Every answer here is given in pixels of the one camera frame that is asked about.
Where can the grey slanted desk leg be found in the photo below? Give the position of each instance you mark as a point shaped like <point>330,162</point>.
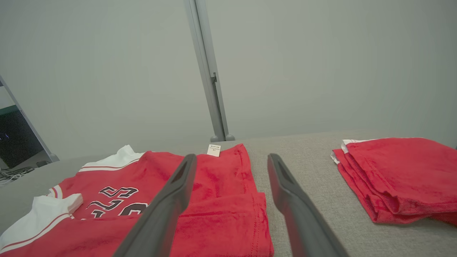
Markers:
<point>32,128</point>

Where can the red jersey shirt white sleeves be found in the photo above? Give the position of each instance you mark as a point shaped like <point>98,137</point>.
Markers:
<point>221,221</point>

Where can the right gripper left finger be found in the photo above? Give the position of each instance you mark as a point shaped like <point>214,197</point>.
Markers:
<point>160,221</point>

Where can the grey partition post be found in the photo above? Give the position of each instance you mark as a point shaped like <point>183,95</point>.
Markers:
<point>210,71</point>

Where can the red white-striped shorts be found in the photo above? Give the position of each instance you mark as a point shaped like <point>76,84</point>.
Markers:
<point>403,171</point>

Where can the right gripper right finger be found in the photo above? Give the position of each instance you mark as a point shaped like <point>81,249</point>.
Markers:
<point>303,225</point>

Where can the black computer case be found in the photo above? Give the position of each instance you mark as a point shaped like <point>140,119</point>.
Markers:
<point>16,142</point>

